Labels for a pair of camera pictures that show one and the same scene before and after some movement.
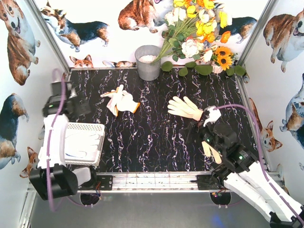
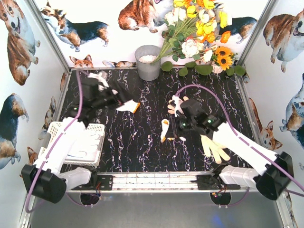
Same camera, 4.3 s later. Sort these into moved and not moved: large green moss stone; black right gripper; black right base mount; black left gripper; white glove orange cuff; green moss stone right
Moved: black left gripper; black right gripper
Not moved: green moss stone right; white glove orange cuff; large green moss stone; black right base mount
